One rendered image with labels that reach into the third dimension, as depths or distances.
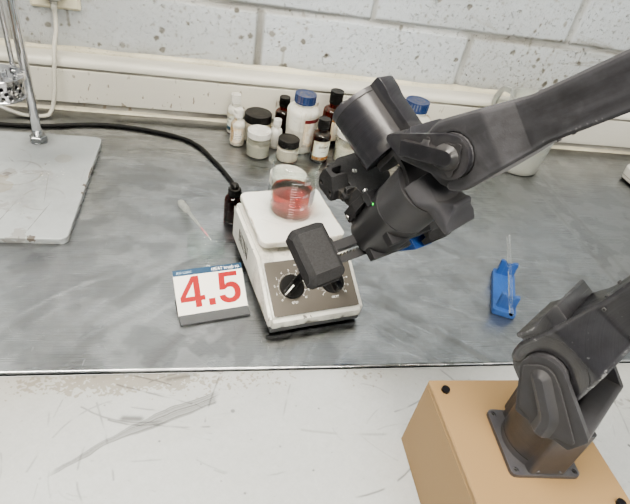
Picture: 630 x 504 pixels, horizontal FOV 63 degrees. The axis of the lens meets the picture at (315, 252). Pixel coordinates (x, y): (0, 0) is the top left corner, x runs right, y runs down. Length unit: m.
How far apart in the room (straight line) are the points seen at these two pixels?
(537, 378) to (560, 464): 0.10
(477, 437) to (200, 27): 0.88
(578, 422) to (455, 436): 0.11
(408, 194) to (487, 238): 0.52
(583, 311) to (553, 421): 0.09
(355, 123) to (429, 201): 0.10
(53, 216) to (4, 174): 0.14
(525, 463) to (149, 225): 0.59
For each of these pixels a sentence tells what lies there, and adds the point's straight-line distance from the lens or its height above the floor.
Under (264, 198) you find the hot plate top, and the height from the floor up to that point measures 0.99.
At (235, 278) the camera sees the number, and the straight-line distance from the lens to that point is 0.69.
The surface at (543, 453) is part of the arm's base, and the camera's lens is 0.49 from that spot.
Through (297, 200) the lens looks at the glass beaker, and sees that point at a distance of 0.68.
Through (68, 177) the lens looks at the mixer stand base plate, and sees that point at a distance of 0.93.
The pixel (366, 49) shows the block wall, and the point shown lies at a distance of 1.16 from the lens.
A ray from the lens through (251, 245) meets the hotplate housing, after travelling 0.69.
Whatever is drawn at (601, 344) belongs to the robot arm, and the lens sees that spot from 0.42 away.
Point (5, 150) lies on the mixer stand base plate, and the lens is 1.02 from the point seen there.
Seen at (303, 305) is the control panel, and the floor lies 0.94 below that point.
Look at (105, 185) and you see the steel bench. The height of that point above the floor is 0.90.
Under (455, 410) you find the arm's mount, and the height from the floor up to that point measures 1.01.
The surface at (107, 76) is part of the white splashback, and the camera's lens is 1.12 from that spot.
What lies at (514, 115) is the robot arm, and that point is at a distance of 0.40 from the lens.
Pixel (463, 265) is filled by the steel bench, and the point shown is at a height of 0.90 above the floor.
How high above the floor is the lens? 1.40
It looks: 39 degrees down
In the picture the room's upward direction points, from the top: 11 degrees clockwise
